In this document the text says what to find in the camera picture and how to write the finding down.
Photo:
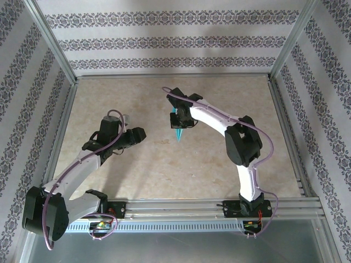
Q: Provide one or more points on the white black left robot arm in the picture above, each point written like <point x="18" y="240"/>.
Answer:
<point x="76" y="170"/>

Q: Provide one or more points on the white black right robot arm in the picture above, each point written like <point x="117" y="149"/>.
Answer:
<point x="208" y="115"/>

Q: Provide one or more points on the small electronics board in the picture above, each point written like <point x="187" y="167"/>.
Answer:
<point x="251" y="224"/>
<point x="101" y="225"/>

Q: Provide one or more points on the grey metal panel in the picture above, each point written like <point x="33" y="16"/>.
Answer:
<point x="175" y="249"/>

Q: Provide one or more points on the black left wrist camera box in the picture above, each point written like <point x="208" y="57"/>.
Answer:
<point x="109" y="127"/>

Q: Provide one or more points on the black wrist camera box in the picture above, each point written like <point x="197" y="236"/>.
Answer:
<point x="109" y="127"/>
<point x="178" y="94"/>

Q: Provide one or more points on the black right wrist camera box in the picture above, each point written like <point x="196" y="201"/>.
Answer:
<point x="178" y="94"/>

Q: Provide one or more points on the aluminium frame rail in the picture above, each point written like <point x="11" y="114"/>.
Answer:
<point x="172" y="76"/>
<point x="59" y="137"/>
<point x="288" y="137"/>

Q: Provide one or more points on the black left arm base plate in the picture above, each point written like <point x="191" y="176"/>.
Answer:
<point x="120" y="209"/>

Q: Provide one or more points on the wide aluminium mounting rail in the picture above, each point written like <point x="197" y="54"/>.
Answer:
<point x="175" y="208"/>

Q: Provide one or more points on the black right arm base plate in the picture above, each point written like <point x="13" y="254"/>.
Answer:
<point x="229" y="211"/>

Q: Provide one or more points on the aluminium frame post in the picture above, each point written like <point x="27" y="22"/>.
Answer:
<point x="290" y="43"/>
<point x="53" y="43"/>

